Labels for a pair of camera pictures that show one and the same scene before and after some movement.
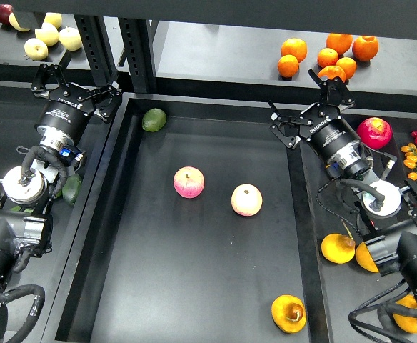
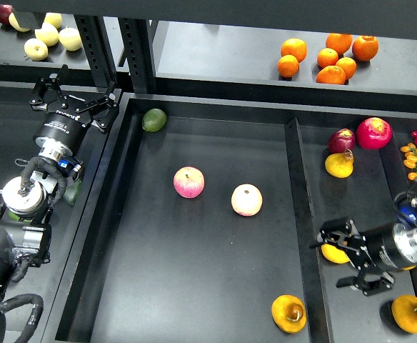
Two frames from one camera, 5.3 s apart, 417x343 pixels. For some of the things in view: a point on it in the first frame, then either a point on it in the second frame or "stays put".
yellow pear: (288, 314) stays put
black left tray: (8, 113) stays put
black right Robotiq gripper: (330, 134) -> (393, 247)
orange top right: (365, 48) stays put
